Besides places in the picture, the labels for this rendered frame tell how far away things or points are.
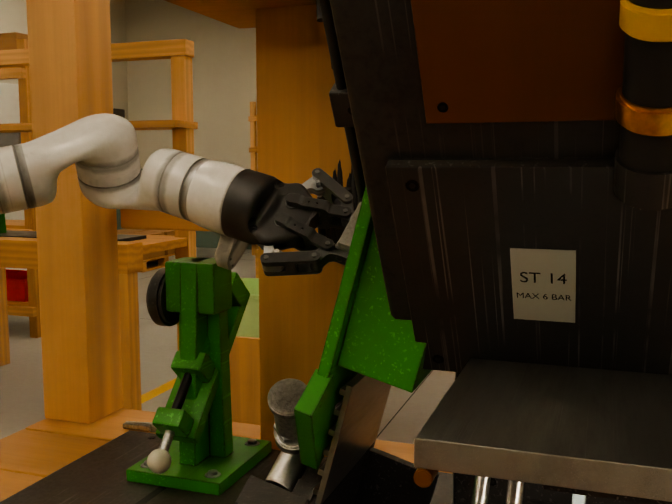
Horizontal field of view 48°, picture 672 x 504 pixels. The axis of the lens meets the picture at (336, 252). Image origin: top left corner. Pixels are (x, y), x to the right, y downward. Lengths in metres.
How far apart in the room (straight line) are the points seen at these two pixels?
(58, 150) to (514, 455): 0.59
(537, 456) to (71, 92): 0.96
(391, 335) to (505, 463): 0.22
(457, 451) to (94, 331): 0.89
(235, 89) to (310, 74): 10.94
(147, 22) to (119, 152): 12.03
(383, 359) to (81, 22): 0.79
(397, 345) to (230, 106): 11.40
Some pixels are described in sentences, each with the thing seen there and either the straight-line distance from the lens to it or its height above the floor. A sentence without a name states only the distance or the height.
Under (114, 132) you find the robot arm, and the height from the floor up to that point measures 1.32.
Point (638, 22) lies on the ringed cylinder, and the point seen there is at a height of 1.36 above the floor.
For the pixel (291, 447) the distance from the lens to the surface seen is 0.73.
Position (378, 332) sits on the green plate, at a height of 1.15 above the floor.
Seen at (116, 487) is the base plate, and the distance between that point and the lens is 1.00.
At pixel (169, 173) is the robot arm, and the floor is 1.28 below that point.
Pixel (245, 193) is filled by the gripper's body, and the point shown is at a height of 1.26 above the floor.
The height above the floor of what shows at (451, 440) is 1.13.
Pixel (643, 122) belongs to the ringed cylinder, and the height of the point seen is 1.31.
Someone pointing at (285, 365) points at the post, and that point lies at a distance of 1.09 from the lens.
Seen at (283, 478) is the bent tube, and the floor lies 0.99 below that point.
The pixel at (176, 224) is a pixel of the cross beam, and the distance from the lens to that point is 1.24.
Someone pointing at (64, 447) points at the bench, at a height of 0.88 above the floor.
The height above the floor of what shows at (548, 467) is 1.12.
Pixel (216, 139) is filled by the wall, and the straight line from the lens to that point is 12.09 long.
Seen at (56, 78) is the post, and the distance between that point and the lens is 1.26.
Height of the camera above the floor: 1.29
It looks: 6 degrees down
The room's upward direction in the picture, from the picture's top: straight up
